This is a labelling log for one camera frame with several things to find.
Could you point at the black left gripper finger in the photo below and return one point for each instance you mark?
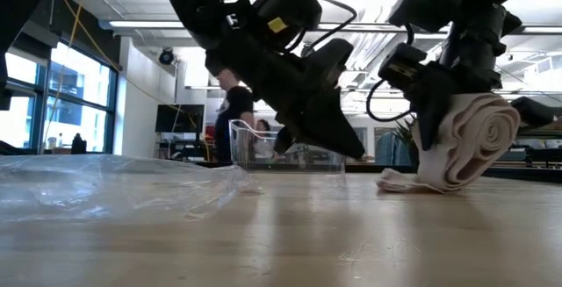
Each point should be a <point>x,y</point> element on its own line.
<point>329,129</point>
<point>283,140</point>

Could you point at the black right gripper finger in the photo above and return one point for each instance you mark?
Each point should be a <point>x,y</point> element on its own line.
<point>432,116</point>
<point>535,113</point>

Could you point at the white elastic bandage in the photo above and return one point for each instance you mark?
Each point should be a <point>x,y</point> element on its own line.
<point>478,138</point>

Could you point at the clear plastic bag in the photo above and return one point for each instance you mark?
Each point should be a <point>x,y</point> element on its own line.
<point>110,186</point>

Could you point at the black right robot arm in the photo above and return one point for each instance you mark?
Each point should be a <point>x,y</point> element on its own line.
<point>474,37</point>

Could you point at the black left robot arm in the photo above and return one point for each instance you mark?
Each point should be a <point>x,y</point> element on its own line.
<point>197,2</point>

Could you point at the person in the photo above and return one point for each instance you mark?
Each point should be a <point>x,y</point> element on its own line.
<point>263,125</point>
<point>237,102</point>

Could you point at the succulent in black pot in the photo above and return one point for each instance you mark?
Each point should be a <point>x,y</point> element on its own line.
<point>401,135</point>

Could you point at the clear plastic container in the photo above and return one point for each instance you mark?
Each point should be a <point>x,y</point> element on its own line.
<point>246,151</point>

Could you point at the yellow tape label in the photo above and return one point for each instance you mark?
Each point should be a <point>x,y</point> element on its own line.
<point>277,24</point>

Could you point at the black monitor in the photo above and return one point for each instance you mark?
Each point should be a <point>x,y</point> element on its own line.
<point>180,118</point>

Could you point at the round black ceiling device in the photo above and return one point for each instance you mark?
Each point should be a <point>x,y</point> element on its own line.
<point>166,57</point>

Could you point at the ceiling light bar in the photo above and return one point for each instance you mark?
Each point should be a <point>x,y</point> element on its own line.
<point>145,24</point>

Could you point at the blue-framed window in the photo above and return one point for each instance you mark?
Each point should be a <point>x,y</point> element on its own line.
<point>79,76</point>

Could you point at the grey metal-frame table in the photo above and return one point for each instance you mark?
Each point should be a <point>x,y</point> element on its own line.
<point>540,131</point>

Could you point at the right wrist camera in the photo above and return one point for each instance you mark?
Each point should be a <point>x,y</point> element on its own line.
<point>401,65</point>

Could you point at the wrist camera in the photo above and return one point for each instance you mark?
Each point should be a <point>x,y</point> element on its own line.
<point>401,65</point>
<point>329,59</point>

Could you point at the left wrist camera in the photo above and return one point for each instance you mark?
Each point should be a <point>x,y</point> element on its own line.
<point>329,59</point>

